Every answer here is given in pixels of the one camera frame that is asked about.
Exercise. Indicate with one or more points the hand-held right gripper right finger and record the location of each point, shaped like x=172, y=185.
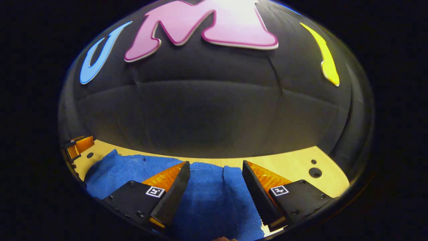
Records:
x=255, y=194

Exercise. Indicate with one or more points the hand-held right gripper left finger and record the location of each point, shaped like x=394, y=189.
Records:
x=174, y=197

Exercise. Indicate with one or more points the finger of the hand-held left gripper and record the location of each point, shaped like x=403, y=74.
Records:
x=72, y=152
x=85, y=144

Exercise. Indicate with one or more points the blue jacket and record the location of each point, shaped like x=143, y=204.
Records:
x=210, y=201

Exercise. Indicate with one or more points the black backdrop cloth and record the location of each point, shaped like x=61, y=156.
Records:
x=217, y=113

